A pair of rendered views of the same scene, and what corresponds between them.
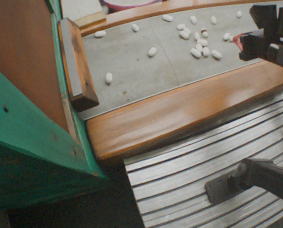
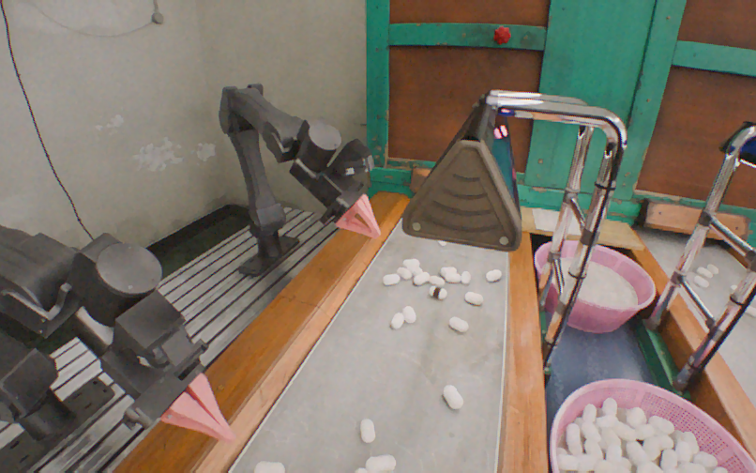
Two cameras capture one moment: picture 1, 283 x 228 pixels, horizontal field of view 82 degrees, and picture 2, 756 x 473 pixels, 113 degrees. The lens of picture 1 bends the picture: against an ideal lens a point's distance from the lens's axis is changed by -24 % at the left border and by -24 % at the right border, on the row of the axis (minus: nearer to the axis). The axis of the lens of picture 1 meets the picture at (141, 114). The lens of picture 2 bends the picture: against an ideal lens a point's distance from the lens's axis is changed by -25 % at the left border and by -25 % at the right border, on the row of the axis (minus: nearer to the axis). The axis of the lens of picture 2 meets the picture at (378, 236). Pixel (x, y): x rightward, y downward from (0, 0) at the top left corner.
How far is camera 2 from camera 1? 0.99 m
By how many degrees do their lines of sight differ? 75
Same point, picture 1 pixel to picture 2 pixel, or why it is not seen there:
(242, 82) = (330, 267)
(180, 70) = (402, 249)
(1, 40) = (410, 81)
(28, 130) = (373, 91)
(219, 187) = (284, 243)
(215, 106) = (340, 236)
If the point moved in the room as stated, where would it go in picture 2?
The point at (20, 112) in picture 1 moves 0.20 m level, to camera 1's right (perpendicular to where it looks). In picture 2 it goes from (378, 86) to (329, 90)
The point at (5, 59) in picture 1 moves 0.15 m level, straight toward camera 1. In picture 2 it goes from (402, 84) to (351, 84)
